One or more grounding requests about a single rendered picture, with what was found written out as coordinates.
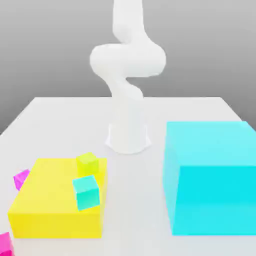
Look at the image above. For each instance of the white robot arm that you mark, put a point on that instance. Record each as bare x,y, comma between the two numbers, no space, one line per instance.
128,60

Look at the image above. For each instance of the small lime cube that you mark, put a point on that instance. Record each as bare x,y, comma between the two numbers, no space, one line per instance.
88,164

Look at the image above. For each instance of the small magenta cube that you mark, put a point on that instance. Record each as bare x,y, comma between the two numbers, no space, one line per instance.
20,178

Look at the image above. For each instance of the small turquoise cube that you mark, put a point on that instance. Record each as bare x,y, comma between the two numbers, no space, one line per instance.
87,193

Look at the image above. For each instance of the large cyan box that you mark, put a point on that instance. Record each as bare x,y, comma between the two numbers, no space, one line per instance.
212,180

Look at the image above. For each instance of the small pink cube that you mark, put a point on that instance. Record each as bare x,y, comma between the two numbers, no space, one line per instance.
5,244

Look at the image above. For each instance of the large yellow box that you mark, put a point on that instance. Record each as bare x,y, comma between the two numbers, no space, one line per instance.
50,200

